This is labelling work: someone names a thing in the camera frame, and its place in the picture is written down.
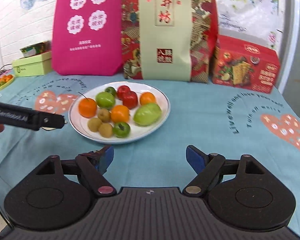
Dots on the yellow fruit tray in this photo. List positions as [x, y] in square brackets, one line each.
[6, 80]

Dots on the light blue printed tablecloth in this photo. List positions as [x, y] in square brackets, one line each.
[215, 119]

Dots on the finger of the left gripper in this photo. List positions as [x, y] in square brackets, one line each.
[49, 120]

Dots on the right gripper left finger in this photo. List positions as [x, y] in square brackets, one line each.
[89, 168]

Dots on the red tomato fruit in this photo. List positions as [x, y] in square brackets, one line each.
[121, 91]

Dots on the small orange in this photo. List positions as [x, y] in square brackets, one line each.
[147, 97]

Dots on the orange with stem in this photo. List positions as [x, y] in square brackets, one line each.
[87, 107]

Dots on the white ceramic plate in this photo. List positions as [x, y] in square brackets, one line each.
[79, 123]

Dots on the orange tangerine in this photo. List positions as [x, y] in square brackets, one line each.
[120, 113]

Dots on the red patterned gift bag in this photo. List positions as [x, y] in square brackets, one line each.
[168, 39]

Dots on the magenta tote bag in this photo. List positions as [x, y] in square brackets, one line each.
[86, 37]

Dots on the green instant noodle bowl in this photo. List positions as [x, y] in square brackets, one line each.
[36, 49]

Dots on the red cracker box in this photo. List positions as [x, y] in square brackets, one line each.
[242, 64]

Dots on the large green oval fruit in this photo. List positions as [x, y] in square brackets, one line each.
[147, 114]

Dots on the green round fruit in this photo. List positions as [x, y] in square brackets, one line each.
[105, 100]

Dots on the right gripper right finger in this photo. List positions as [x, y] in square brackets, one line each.
[210, 170]

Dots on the light green shoe box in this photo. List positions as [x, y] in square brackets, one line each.
[36, 65]

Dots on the white floral plastic bag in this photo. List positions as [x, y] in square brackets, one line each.
[255, 21]

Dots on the brown longan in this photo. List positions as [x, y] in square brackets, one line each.
[93, 124]
[106, 130]
[104, 115]

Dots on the red apple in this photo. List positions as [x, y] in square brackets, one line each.
[130, 99]

